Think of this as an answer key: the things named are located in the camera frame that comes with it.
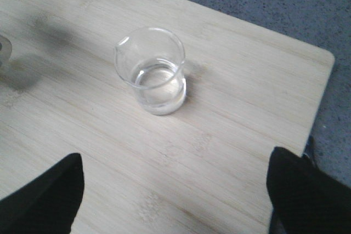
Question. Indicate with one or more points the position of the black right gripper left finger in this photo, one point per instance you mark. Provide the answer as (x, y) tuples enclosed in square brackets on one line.
[(47, 204)]

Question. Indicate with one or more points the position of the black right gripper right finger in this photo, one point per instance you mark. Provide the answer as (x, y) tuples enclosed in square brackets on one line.
[(305, 199)]

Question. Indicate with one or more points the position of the steel double jigger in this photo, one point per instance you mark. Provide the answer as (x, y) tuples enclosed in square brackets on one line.
[(6, 50)]

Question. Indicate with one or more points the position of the small glass beaker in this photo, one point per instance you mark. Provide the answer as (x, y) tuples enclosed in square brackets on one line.
[(151, 61)]

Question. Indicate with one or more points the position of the wooden cutting board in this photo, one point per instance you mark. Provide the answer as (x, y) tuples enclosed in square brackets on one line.
[(201, 169)]

